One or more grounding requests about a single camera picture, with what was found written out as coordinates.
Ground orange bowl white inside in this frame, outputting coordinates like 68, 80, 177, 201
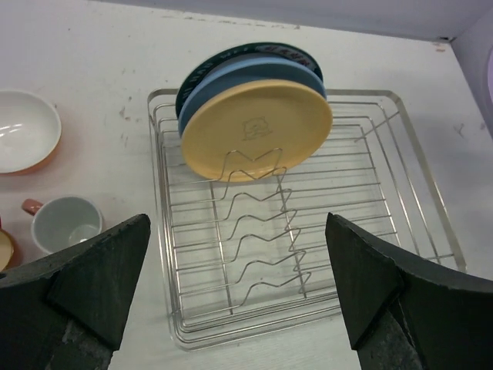
1, 89, 62, 176

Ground purple plate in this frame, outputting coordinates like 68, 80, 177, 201
486, 49, 493, 103

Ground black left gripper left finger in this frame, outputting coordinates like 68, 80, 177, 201
1, 214, 151, 369

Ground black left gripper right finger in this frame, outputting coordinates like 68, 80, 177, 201
325, 214, 492, 369

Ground light blue plate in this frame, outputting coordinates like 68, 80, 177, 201
177, 56, 327, 135

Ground pink dotted mug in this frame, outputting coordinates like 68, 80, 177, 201
22, 196, 104, 254

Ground dark teal plate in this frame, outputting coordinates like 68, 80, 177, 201
175, 41, 324, 116

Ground orange mug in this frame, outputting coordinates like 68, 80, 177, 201
0, 227, 22, 271

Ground yellow plate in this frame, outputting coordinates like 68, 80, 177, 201
181, 79, 333, 182

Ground metal wire dish rack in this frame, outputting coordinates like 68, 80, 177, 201
147, 89, 467, 351

